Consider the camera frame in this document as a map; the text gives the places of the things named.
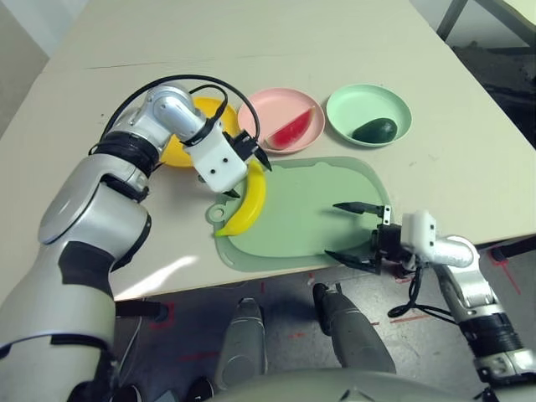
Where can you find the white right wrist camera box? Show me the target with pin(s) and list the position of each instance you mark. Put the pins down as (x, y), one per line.
(419, 230)

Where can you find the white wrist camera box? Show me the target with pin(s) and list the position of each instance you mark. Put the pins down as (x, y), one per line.
(419, 230)
(213, 159)

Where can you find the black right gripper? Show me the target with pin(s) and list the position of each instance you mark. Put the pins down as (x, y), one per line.
(387, 243)

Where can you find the grey robot leg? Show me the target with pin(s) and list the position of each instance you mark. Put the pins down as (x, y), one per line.
(243, 347)
(356, 335)

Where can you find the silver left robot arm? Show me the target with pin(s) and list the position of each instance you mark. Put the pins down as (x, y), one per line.
(84, 209)

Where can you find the grey robot torso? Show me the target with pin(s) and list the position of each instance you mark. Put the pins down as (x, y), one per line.
(335, 387)

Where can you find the black rounded floor object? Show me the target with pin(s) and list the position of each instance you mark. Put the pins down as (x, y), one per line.
(202, 387)
(130, 393)

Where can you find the pink plastic plate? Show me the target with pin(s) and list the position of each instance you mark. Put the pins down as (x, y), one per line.
(285, 109)

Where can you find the green silicone cutting mat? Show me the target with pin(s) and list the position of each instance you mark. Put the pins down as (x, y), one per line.
(301, 218)

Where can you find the grey right robot leg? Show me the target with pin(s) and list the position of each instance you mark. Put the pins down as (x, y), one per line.
(356, 335)

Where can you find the mint green plastic plate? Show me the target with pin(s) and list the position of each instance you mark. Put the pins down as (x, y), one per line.
(364, 104)

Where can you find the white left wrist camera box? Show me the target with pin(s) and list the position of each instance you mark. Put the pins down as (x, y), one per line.
(213, 159)

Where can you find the black framed side table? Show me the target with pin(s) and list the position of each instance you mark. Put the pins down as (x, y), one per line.
(453, 17)

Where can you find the yellow toy banana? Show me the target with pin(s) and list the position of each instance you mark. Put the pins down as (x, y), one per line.
(251, 201)

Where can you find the red toy watermelon slice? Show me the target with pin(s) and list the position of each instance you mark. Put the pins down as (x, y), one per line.
(293, 130)

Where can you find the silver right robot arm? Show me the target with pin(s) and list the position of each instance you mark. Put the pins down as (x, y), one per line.
(460, 255)

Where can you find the yellow plastic plate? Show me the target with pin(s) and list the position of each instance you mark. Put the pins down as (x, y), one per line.
(176, 157)

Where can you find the black table leg with caster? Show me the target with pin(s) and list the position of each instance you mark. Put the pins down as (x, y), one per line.
(138, 309)
(498, 253)

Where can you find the dark green toy avocado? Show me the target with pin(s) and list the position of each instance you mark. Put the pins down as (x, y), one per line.
(374, 130)

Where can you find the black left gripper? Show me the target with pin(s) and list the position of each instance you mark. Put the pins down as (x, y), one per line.
(243, 145)

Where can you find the grey left robot leg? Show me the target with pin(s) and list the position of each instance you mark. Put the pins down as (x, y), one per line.
(243, 347)

